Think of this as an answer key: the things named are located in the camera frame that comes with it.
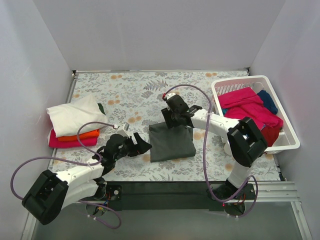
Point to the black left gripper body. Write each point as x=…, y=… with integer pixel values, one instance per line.
x=133, y=145

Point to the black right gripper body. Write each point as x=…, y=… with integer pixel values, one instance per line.
x=167, y=118

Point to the grey t shirt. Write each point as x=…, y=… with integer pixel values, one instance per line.
x=170, y=143

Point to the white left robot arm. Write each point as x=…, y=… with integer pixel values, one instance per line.
x=53, y=191

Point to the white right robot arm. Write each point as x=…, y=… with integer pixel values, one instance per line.
x=243, y=140

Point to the folded orange t shirt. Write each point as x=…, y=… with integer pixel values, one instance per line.
x=82, y=136

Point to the folded dark green t shirt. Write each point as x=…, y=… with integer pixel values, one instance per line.
x=101, y=108

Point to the teal t shirt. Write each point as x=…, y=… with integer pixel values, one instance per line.
x=224, y=111

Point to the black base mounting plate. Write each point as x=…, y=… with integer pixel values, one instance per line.
x=157, y=195

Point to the folded white t shirt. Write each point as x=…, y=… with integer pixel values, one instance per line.
x=67, y=118

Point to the folded magenta t shirt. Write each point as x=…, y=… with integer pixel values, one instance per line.
x=54, y=143

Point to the pink t shirt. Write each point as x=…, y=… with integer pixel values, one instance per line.
x=246, y=103

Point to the navy blue t shirt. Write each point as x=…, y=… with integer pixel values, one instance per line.
x=268, y=102

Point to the dark red t shirt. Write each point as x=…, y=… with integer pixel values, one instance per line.
x=270, y=134

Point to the white plastic laundry basket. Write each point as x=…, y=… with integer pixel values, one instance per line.
x=287, y=139

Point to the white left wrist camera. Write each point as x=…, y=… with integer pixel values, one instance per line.
x=123, y=130

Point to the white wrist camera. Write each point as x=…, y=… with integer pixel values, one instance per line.
x=123, y=130
x=169, y=99

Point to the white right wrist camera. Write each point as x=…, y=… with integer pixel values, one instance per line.
x=169, y=99

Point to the aluminium frame rail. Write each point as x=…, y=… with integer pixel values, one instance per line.
x=31, y=220

